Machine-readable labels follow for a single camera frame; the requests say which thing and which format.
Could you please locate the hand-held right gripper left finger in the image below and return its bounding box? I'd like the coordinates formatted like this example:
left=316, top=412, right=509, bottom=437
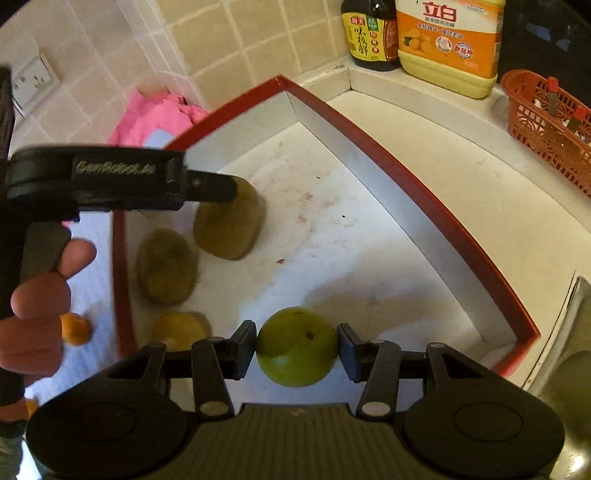
left=107, top=320, right=257, bottom=421

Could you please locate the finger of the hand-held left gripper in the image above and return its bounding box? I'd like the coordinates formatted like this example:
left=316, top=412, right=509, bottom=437
left=185, top=168, right=239, bottom=204

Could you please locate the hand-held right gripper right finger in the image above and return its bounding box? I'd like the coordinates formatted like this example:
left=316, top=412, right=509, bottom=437
left=337, top=322, right=492, bottom=421

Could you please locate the brown kiwi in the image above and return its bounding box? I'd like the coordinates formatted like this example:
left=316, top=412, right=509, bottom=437
left=192, top=178, right=267, bottom=262
left=135, top=227, right=201, bottom=307

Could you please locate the round green fruit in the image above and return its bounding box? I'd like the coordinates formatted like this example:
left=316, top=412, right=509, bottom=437
left=256, top=306, right=341, bottom=388

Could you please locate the red rimmed white box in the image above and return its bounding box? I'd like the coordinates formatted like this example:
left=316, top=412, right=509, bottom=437
left=111, top=75, right=541, bottom=380

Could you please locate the person's left hand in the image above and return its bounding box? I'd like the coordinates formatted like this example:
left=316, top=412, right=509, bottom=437
left=0, top=239, right=98, bottom=387

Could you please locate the yellow orange fruit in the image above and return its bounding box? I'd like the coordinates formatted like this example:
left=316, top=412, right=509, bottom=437
left=152, top=311, right=212, bottom=352

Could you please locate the pink towel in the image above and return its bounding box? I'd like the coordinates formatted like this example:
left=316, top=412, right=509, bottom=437
left=108, top=89, right=209, bottom=149

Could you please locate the light blue quilted cloth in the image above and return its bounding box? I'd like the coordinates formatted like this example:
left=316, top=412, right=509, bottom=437
left=21, top=130, right=175, bottom=418

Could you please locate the dark soy sauce bottle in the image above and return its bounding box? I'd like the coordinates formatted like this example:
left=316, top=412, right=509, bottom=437
left=340, top=0, right=402, bottom=73

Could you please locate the stainless steel sink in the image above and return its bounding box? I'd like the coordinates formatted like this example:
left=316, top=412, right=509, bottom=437
left=529, top=276, right=591, bottom=467

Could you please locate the yellow detergent jug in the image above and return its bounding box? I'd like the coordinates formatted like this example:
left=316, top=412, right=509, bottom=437
left=394, top=0, right=508, bottom=99

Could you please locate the orange plastic basket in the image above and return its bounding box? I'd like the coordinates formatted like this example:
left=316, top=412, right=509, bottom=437
left=499, top=69, right=591, bottom=197

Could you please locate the black appliance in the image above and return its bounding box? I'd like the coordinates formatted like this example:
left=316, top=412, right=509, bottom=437
left=501, top=0, right=591, bottom=99

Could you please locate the white wall socket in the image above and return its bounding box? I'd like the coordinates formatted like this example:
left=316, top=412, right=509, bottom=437
left=11, top=50, right=61, bottom=117

